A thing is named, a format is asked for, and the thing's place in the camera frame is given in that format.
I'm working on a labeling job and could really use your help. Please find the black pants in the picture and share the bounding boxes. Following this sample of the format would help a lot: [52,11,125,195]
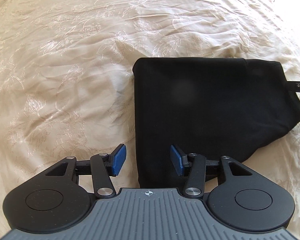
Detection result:
[133,57,300,189]

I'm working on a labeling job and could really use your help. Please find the cream embroidered bedspread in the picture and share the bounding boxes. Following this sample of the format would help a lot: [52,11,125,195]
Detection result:
[0,0,300,238]

